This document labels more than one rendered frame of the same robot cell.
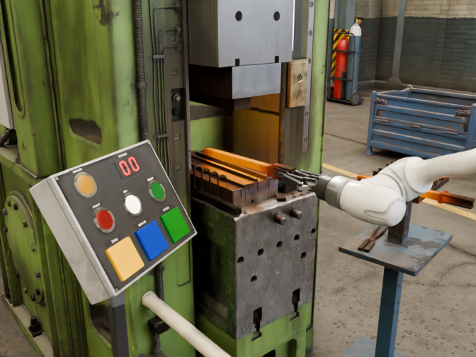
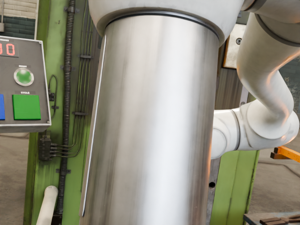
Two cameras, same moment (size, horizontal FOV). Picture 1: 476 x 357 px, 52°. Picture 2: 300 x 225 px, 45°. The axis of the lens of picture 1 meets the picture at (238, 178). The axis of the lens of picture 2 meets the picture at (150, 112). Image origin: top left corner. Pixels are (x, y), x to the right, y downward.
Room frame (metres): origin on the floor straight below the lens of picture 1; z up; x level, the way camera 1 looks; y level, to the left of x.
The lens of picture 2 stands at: (0.41, -0.64, 1.22)
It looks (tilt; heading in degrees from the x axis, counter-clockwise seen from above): 10 degrees down; 29
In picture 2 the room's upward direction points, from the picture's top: 7 degrees clockwise
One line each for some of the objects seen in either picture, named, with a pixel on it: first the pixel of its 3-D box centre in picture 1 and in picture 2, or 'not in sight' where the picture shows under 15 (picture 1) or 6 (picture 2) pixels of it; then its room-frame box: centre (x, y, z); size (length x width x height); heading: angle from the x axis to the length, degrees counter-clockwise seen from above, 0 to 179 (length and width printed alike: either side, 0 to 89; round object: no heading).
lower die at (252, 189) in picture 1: (217, 176); not in sight; (1.68, 0.07, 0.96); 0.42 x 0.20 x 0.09; 40
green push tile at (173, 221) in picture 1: (173, 224); (26, 107); (1.13, 0.16, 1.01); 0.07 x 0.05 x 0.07; 155
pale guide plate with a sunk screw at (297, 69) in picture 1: (297, 83); (237, 46); (1.82, -0.22, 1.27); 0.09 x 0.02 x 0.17; 130
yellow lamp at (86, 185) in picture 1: (85, 184); not in sight; (0.99, 0.33, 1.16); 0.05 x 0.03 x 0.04; 130
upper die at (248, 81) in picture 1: (216, 74); not in sight; (1.68, 0.07, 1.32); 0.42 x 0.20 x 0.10; 40
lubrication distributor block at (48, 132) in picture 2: not in sight; (47, 149); (1.37, 0.30, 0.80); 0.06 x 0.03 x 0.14; 130
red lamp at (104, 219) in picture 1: (104, 219); not in sight; (0.97, 0.29, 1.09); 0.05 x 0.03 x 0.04; 130
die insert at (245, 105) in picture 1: (214, 95); not in sight; (1.72, 0.08, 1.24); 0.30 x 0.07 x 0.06; 40
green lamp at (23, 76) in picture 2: (156, 191); (23, 77); (1.15, 0.20, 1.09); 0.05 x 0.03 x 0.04; 130
